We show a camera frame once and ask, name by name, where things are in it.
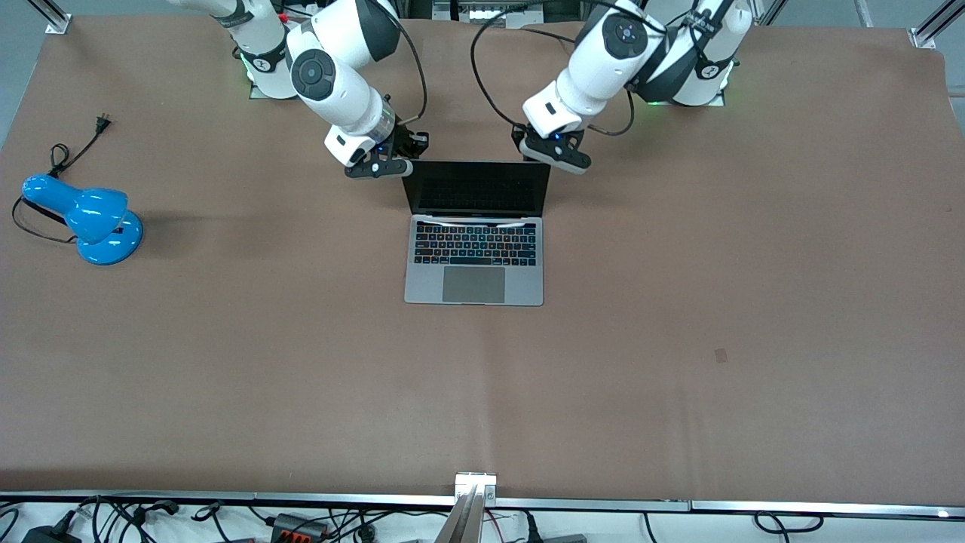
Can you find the aluminium profile rail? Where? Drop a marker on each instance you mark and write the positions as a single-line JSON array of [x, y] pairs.
[[471, 509]]

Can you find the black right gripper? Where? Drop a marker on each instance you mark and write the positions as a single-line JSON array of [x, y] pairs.
[[408, 141]]

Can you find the grey laptop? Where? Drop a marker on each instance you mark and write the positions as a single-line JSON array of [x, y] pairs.
[[475, 286]]

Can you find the aluminium frame post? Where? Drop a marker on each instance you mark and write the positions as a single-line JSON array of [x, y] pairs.
[[769, 11], [53, 16], [931, 26]]

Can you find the black and orange connector box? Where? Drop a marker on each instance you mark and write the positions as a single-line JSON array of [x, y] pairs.
[[298, 526]]

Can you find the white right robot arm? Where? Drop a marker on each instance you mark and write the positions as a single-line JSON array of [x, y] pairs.
[[332, 83]]

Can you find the brown table cover sheet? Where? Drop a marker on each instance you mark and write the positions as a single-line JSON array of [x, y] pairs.
[[482, 392]]

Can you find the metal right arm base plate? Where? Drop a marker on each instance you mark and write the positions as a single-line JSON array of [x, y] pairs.
[[264, 95]]

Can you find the black power adapter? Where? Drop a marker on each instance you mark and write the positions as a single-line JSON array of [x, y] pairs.
[[49, 535]]

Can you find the grey control box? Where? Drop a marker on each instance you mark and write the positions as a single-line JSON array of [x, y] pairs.
[[490, 11]]

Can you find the aluminium table edge strip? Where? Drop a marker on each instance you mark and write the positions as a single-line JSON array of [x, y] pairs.
[[226, 498]]

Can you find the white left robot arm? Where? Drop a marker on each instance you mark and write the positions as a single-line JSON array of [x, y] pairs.
[[595, 68]]

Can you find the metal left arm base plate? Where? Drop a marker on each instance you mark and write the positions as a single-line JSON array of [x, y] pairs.
[[716, 99]]

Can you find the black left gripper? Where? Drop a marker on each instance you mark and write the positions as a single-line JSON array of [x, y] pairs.
[[516, 136]]

